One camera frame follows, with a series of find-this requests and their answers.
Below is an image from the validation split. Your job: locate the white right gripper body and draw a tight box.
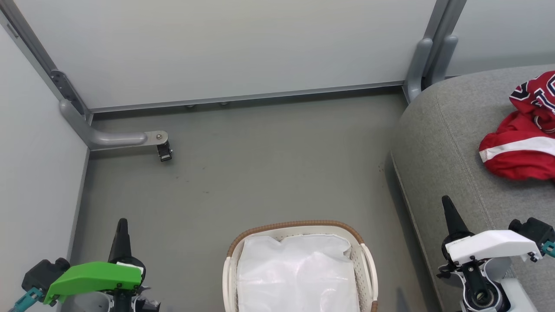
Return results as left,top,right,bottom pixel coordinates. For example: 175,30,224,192
442,229,543,265

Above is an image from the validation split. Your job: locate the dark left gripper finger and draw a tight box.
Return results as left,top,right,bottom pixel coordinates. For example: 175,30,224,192
108,218,132,263

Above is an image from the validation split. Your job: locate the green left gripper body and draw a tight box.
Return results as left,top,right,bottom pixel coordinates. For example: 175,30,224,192
43,257,146,305

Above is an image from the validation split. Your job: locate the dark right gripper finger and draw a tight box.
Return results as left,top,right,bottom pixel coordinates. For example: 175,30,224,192
441,195,472,237

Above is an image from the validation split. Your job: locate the red and white jersey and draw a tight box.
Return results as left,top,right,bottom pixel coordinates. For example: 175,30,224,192
478,71,555,181

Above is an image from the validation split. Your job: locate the grey fabric sofa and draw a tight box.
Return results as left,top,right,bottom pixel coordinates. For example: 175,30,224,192
390,64,555,312

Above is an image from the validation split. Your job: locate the white laundry basket brown rim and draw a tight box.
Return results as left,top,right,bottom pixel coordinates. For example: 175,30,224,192
222,220,379,312

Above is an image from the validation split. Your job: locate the grey partition foot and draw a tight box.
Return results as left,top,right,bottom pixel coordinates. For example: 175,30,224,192
59,99,170,152

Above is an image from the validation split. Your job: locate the white basket liner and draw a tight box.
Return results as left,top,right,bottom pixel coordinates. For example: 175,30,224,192
236,234,361,312

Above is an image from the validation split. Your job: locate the teal left camera connector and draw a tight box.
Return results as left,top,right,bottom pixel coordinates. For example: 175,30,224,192
8,286,44,312

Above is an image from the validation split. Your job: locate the grey double partition post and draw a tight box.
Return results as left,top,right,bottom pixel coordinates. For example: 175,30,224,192
403,0,469,104

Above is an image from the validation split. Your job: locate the grey partition bottom rail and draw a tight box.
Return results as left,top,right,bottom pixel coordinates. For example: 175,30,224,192
88,81,406,114

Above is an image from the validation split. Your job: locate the grey partition corner post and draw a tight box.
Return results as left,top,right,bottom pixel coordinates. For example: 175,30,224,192
0,0,93,123

